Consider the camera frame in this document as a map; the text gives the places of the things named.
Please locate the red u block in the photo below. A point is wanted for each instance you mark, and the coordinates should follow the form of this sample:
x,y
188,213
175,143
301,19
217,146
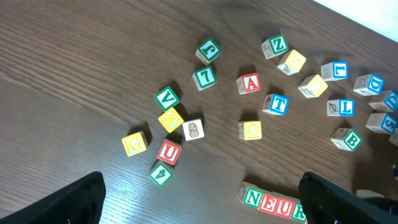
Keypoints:
x,y
169,152
285,207

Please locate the green block upper left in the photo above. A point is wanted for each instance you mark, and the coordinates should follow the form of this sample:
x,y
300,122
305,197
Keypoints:
x,y
208,51

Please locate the green B block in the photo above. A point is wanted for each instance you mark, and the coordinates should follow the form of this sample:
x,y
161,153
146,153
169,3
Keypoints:
x,y
346,139

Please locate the blue L block top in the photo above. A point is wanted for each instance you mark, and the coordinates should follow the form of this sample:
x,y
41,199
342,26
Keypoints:
x,y
334,71

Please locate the yellow block centre low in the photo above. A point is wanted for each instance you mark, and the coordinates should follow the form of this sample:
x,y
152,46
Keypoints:
x,y
250,130

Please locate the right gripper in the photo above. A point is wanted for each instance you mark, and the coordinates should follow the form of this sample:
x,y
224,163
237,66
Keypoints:
x,y
386,204

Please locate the yellow S block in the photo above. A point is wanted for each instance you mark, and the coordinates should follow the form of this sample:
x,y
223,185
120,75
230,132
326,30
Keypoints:
x,y
361,193

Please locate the yellow block top left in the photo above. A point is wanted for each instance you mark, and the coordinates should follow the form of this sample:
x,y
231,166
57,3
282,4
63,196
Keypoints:
x,y
292,62

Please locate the red A block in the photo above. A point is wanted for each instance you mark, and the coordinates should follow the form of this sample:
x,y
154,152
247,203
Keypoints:
x,y
248,83

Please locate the blue T block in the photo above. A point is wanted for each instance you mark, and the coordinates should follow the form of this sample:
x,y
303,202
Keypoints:
x,y
276,104

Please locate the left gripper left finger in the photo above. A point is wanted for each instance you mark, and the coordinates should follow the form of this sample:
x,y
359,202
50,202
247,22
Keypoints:
x,y
80,202

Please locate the green R block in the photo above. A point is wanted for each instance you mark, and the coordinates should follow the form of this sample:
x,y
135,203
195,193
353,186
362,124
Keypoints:
x,y
298,214

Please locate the green Z block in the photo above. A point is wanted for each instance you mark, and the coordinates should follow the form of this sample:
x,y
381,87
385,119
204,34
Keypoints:
x,y
274,46

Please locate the blue L block middle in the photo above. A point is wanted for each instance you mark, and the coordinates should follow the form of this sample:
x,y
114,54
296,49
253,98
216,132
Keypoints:
x,y
340,107

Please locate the green 7 block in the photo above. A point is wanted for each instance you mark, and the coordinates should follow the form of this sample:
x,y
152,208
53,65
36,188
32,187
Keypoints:
x,y
204,78

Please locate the yellow block centre top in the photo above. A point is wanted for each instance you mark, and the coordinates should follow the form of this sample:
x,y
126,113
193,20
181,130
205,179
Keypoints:
x,y
313,86

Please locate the blue l block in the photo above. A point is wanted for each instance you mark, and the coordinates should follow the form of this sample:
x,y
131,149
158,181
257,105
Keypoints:
x,y
340,107
334,71

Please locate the blue D block tilted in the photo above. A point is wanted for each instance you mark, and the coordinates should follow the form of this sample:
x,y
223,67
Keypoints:
x,y
386,102

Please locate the blue 5 block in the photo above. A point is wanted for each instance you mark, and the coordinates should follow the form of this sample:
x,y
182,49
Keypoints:
x,y
382,123

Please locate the green N block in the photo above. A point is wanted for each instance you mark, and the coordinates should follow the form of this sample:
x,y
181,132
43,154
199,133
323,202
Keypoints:
x,y
250,195

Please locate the green 4 block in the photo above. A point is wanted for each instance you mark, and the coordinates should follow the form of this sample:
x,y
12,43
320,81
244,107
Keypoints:
x,y
161,173

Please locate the yellow block far left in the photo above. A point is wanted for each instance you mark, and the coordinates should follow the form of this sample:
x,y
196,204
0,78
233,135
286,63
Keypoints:
x,y
135,143

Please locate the green V block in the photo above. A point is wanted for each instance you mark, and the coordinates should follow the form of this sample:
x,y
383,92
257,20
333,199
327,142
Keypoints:
x,y
166,98

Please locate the plain wooden picture block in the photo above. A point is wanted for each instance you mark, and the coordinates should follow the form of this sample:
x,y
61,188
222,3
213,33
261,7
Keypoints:
x,y
193,129

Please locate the red E block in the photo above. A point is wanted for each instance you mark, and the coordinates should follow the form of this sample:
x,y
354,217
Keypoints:
x,y
268,203

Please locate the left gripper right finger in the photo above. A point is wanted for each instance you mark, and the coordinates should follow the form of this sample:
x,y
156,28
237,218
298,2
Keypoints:
x,y
324,202

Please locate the yellow block beside V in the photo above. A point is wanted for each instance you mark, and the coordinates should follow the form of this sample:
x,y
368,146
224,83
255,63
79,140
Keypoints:
x,y
171,120

